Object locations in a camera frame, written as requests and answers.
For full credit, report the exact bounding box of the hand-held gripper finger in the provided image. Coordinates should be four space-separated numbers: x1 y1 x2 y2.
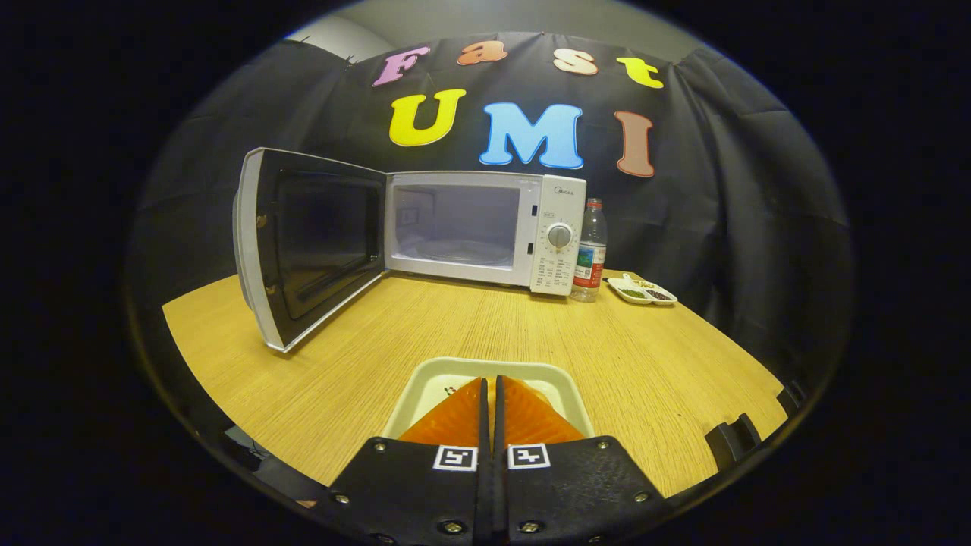
326 377 490 546
495 375 672 546

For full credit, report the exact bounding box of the white rectangular food tray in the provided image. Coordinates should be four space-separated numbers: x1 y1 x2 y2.
382 356 595 441

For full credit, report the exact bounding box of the white microwave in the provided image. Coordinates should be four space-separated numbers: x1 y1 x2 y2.
233 147 587 354

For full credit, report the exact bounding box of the white divided dish with beans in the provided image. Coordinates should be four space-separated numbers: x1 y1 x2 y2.
607 273 678 306

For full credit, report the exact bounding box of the clear plastic water bottle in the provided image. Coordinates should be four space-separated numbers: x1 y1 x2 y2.
570 198 608 303

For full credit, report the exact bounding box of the black table clamp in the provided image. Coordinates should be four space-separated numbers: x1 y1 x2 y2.
775 379 806 416
704 413 762 471

